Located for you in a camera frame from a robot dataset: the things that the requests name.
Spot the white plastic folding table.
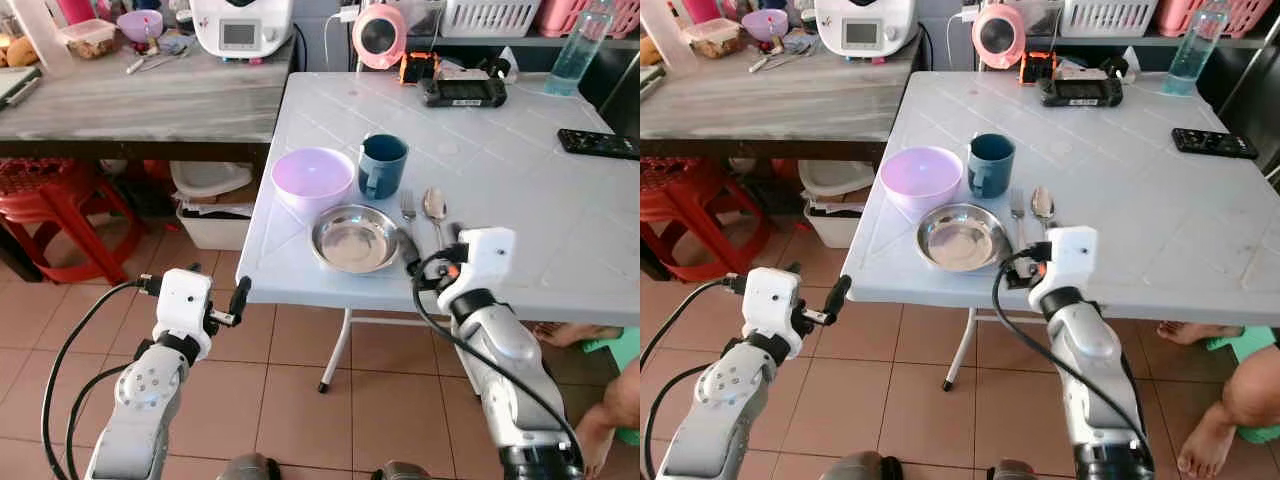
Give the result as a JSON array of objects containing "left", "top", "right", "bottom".
[
  {"left": 842, "top": 70, "right": 1280, "bottom": 393},
  {"left": 235, "top": 70, "right": 641, "bottom": 394}
]

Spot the black remote control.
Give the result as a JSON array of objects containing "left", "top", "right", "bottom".
[
  {"left": 1171, "top": 127, "right": 1261, "bottom": 161},
  {"left": 557, "top": 128, "right": 641, "bottom": 162}
]

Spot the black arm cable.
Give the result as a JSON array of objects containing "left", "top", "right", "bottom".
[
  {"left": 410, "top": 245, "right": 585, "bottom": 471},
  {"left": 640, "top": 279, "right": 746, "bottom": 373},
  {"left": 65, "top": 362, "right": 133, "bottom": 480},
  {"left": 992, "top": 245, "right": 1157, "bottom": 471},
  {"left": 40, "top": 279, "right": 163, "bottom": 480},
  {"left": 644, "top": 362, "right": 717, "bottom": 480}
]

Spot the person's bare foot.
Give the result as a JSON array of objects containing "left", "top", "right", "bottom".
[
  {"left": 1157, "top": 320, "right": 1247, "bottom": 347},
  {"left": 530, "top": 322, "right": 621, "bottom": 350}
]

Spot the grey wooden counter table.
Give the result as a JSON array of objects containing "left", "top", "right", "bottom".
[
  {"left": 640, "top": 38, "right": 923, "bottom": 163},
  {"left": 0, "top": 38, "right": 298, "bottom": 163}
]

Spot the dark blue mug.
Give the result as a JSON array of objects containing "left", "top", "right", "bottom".
[
  {"left": 357, "top": 133, "right": 410, "bottom": 201},
  {"left": 966, "top": 133, "right": 1017, "bottom": 200}
]

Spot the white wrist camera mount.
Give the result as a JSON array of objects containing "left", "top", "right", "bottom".
[
  {"left": 152, "top": 268, "right": 214, "bottom": 359},
  {"left": 437, "top": 227, "right": 517, "bottom": 313},
  {"left": 740, "top": 267, "right": 802, "bottom": 356},
  {"left": 1028, "top": 226, "right": 1099, "bottom": 312}
]

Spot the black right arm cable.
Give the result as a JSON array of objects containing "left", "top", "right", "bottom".
[
  {"left": 992, "top": 245, "right": 1157, "bottom": 471},
  {"left": 410, "top": 245, "right": 585, "bottom": 471}
]

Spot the robot left leg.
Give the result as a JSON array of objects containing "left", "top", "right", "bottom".
[
  {"left": 830, "top": 451, "right": 903, "bottom": 480},
  {"left": 218, "top": 453, "right": 284, "bottom": 480}
]

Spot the orange black small device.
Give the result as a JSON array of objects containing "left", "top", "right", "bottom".
[
  {"left": 1019, "top": 52, "right": 1059, "bottom": 86},
  {"left": 399, "top": 52, "right": 442, "bottom": 87}
]

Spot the clear blue water bottle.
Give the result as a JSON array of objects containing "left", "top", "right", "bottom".
[
  {"left": 1162, "top": 6, "right": 1232, "bottom": 98},
  {"left": 543, "top": 3, "right": 614, "bottom": 98}
]

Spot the white plastic storage bin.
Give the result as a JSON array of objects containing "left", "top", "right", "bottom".
[
  {"left": 170, "top": 160, "right": 254, "bottom": 252},
  {"left": 798, "top": 160, "right": 877, "bottom": 250}
]

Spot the white charger with cable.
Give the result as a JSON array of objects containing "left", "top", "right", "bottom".
[
  {"left": 323, "top": 4, "right": 362, "bottom": 73},
  {"left": 945, "top": 4, "right": 981, "bottom": 61}
]

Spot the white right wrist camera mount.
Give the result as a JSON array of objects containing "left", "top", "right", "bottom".
[
  {"left": 1028, "top": 226, "right": 1099, "bottom": 312},
  {"left": 437, "top": 227, "right": 517, "bottom": 313}
]

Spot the black handheld controller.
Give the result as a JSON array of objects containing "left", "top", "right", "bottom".
[
  {"left": 1037, "top": 70, "right": 1126, "bottom": 109},
  {"left": 418, "top": 68, "right": 510, "bottom": 109}
]

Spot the pink plastic basket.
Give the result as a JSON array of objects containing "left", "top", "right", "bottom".
[
  {"left": 1155, "top": 0, "right": 1277, "bottom": 40},
  {"left": 535, "top": 0, "right": 641, "bottom": 40}
]

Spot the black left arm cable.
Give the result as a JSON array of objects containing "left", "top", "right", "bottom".
[
  {"left": 640, "top": 279, "right": 746, "bottom": 373},
  {"left": 40, "top": 279, "right": 163, "bottom": 480},
  {"left": 644, "top": 362, "right": 717, "bottom": 480},
  {"left": 65, "top": 362, "right": 133, "bottom": 480}
]

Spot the pink round appliance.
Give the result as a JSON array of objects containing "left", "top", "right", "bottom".
[
  {"left": 352, "top": 3, "right": 409, "bottom": 71},
  {"left": 971, "top": 3, "right": 1028, "bottom": 71}
]

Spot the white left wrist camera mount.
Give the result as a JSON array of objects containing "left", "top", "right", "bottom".
[
  {"left": 152, "top": 268, "right": 214, "bottom": 359},
  {"left": 740, "top": 267, "right": 802, "bottom": 356}
]

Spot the white kitchen appliance with display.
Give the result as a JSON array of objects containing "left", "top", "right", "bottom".
[
  {"left": 814, "top": 0, "right": 919, "bottom": 59},
  {"left": 190, "top": 0, "right": 296, "bottom": 59}
]

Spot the small purple bowl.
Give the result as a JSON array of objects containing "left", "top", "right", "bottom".
[
  {"left": 741, "top": 9, "right": 790, "bottom": 44},
  {"left": 116, "top": 10, "right": 165, "bottom": 44}
]

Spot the metal utensil on counter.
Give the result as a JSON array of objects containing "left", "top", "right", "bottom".
[
  {"left": 125, "top": 42, "right": 193, "bottom": 76},
  {"left": 750, "top": 42, "right": 816, "bottom": 75}
]

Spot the clear food container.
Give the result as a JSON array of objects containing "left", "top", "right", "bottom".
[
  {"left": 57, "top": 18, "right": 119, "bottom": 60},
  {"left": 683, "top": 18, "right": 744, "bottom": 60}
]

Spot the green plastic stool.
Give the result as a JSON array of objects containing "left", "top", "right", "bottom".
[
  {"left": 1205, "top": 326, "right": 1280, "bottom": 445},
  {"left": 580, "top": 326, "right": 641, "bottom": 447}
]

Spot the person's bare leg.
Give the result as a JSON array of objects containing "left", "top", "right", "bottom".
[
  {"left": 575, "top": 360, "right": 641, "bottom": 480},
  {"left": 1176, "top": 345, "right": 1280, "bottom": 480}
]

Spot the red plastic stool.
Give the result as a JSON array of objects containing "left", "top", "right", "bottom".
[
  {"left": 0, "top": 160, "right": 143, "bottom": 287},
  {"left": 640, "top": 158, "right": 743, "bottom": 283}
]

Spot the stainless steel plate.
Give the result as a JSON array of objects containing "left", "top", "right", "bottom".
[
  {"left": 310, "top": 204, "right": 402, "bottom": 275},
  {"left": 916, "top": 203, "right": 1011, "bottom": 273}
]

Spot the white plastic basket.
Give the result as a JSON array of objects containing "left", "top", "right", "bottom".
[
  {"left": 440, "top": 0, "right": 544, "bottom": 39},
  {"left": 1059, "top": 0, "right": 1162, "bottom": 39}
]

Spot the pink plastic bowl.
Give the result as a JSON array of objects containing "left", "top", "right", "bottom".
[
  {"left": 880, "top": 146, "right": 965, "bottom": 214},
  {"left": 271, "top": 147, "right": 356, "bottom": 214}
]

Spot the steel spoon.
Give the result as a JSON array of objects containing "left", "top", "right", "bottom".
[
  {"left": 423, "top": 187, "right": 449, "bottom": 249},
  {"left": 1030, "top": 186, "right": 1058, "bottom": 231}
]

